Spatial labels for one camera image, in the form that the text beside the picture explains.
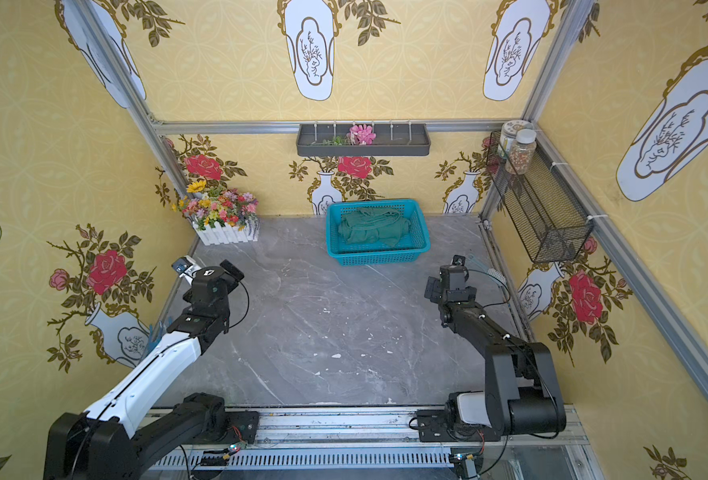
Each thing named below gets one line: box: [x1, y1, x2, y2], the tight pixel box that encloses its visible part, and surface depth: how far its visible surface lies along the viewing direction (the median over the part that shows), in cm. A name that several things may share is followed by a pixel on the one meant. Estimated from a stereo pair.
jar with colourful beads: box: [505, 128, 537, 175], surface depth 81 cm
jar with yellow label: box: [498, 119, 534, 158], surface depth 87 cm
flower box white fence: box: [173, 188, 259, 246], surface depth 105 cm
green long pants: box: [338, 207, 411, 248], surface depth 109 cm
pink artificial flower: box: [346, 124, 377, 145], surface depth 90 cm
